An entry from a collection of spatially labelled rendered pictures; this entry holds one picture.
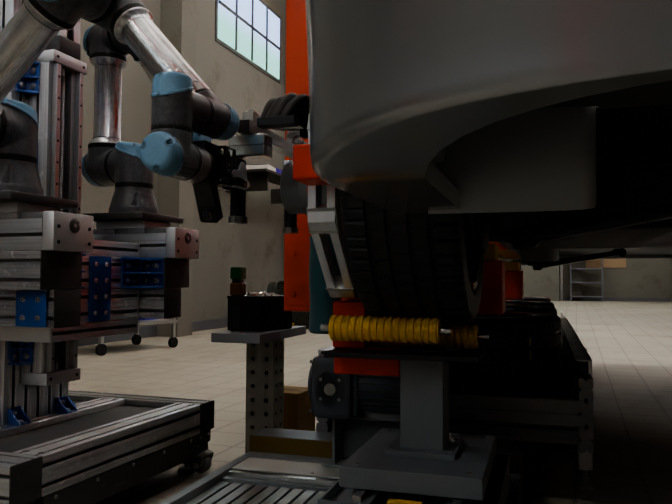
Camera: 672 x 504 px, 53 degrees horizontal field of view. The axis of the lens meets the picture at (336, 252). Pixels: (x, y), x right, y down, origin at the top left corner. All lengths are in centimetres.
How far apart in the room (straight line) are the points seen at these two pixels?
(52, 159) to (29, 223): 37
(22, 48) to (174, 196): 608
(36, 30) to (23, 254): 50
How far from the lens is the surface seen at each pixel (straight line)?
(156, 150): 129
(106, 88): 237
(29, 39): 163
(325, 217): 140
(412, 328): 148
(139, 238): 213
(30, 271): 171
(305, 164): 134
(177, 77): 133
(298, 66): 227
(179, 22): 809
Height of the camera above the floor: 62
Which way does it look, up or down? 2 degrees up
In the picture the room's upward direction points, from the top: straight up
